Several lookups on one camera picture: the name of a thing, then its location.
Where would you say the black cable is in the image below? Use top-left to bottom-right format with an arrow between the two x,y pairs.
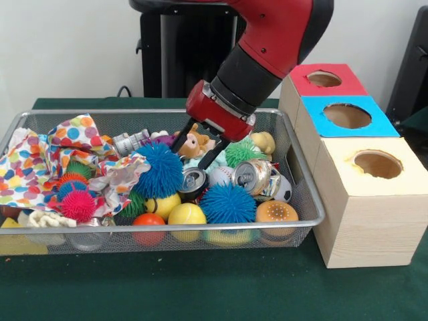
117,84 -> 142,99

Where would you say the blue spiky rubber ball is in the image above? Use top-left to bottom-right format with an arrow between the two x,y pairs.
201,183 -> 257,225
134,142 -> 184,200

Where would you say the tan plush animal toy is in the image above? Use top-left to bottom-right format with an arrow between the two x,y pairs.
175,124 -> 217,159

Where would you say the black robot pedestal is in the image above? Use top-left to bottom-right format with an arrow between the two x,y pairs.
129,0 -> 249,100

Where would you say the black panel stand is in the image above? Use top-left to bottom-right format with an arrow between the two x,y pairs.
387,5 -> 428,128

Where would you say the shallow clear mesh bin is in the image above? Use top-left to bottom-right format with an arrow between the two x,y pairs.
0,108 -> 326,256

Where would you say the orange ball with cream dots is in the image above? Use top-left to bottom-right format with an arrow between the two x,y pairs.
255,200 -> 300,241

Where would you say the plain yellow ball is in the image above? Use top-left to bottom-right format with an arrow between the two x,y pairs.
167,203 -> 207,242

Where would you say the crushed silver drink can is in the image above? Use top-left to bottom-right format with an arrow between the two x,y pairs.
232,159 -> 283,199

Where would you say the wooden box with three holes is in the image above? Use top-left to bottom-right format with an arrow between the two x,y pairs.
278,64 -> 428,270

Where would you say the dark green table cloth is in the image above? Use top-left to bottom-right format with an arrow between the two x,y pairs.
0,97 -> 428,321
400,106 -> 428,132

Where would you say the green spiky rubber ball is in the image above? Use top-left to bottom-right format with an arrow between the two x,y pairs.
225,137 -> 267,168

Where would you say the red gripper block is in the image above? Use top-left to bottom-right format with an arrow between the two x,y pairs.
171,80 -> 256,171

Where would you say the silver grey plastic toy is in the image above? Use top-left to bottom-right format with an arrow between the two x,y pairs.
112,129 -> 152,157

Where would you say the multicoloured spiky caterpillar toy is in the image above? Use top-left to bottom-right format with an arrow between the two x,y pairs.
52,160 -> 98,223

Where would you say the polka dot cloth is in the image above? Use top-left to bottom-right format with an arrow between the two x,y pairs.
0,114 -> 151,216

